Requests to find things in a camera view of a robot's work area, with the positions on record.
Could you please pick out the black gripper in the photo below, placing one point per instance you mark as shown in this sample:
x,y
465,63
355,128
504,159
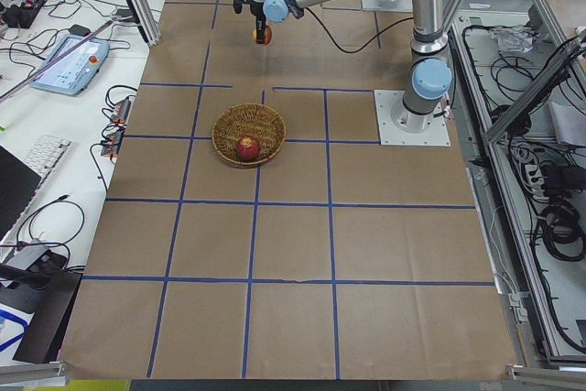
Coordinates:
x,y
257,11

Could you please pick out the red yellow apple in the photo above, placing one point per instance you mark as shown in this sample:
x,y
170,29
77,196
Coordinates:
x,y
269,35

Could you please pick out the woven wicker basket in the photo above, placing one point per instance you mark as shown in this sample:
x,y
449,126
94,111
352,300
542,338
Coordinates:
x,y
256,121

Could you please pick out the dark red apple in basket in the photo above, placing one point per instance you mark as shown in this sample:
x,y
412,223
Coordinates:
x,y
247,148

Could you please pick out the blue teach pendant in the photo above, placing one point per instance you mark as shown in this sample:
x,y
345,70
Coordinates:
x,y
72,75

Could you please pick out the metal rod green tip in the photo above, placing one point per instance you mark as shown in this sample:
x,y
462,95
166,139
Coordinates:
x,y
56,59

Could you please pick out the white keyboard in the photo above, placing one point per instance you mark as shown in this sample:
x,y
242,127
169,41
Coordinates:
x,y
45,155

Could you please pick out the black laptop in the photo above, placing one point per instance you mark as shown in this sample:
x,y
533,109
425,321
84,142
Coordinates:
x,y
18,186

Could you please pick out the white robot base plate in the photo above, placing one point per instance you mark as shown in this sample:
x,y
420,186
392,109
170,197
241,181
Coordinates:
x,y
398,127

